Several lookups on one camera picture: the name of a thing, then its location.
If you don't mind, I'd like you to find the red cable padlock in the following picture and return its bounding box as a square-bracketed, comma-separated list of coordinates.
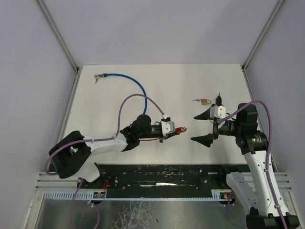
[139, 126, 183, 141]

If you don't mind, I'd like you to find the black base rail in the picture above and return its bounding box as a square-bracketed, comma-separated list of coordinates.
[81, 164, 250, 190]

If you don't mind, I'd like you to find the aluminium frame post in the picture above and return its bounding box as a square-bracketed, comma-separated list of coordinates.
[241, 0, 286, 72]
[35, 0, 79, 72]

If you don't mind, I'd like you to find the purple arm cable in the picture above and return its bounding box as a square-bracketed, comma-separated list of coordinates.
[45, 94, 171, 176]
[219, 100, 288, 229]

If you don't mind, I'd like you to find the blue cable lock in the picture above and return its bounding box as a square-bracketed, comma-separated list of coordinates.
[97, 73, 148, 115]

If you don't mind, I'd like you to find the right aluminium frame post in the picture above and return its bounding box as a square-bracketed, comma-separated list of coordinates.
[241, 0, 286, 72]

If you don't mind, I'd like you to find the left aluminium frame post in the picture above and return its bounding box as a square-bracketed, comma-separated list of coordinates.
[35, 0, 79, 72]

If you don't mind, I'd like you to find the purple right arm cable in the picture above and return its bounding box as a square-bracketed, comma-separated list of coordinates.
[219, 100, 288, 229]

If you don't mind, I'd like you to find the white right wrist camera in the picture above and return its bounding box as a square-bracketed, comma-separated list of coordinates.
[213, 105, 226, 119]

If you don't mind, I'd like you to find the black padlock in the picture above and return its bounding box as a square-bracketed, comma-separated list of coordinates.
[215, 93, 222, 106]

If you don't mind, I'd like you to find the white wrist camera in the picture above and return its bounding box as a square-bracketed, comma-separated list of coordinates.
[213, 105, 226, 119]
[161, 117, 175, 135]

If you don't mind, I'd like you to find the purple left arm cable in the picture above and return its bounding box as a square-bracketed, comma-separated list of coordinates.
[45, 94, 171, 176]

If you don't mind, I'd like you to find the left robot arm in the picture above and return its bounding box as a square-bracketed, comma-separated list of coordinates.
[46, 114, 180, 182]

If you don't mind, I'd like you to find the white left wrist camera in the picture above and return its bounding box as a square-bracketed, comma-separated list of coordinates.
[161, 117, 175, 135]

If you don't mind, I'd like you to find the small brass padlock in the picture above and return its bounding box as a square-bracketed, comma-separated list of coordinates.
[200, 99, 212, 105]

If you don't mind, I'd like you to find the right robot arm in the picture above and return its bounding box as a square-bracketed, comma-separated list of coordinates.
[191, 100, 300, 229]

